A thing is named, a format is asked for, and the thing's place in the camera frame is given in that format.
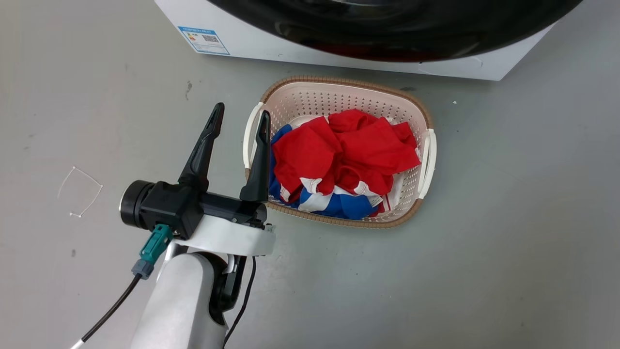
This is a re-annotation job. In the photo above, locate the thin black cable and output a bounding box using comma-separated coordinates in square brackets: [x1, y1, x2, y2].
[222, 256, 257, 348]

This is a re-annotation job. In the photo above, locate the thin white thread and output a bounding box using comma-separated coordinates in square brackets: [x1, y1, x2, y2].
[57, 166, 104, 218]

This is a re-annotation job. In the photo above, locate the cream plastic laundry basket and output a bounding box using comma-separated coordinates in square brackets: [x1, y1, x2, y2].
[243, 76, 438, 229]

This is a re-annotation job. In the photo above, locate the black cable with teal connector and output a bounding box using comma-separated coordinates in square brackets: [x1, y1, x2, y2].
[72, 224, 174, 349]

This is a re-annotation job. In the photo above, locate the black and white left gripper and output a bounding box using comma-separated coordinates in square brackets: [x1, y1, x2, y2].
[120, 102, 276, 257]

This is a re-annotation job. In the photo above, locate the dark glass washing machine door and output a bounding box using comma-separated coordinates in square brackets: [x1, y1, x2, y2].
[206, 0, 585, 63]

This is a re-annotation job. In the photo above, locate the white cloth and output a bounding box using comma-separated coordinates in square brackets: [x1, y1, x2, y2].
[383, 171, 405, 215]

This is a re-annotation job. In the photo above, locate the blue white energy label sticker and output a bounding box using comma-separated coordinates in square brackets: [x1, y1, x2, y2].
[177, 26, 231, 56]

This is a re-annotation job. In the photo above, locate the red blue white garment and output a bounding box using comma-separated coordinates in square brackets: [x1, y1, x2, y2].
[268, 109, 422, 220]

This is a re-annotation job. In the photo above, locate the white washing machine body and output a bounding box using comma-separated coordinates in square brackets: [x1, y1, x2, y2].
[154, 0, 558, 82]

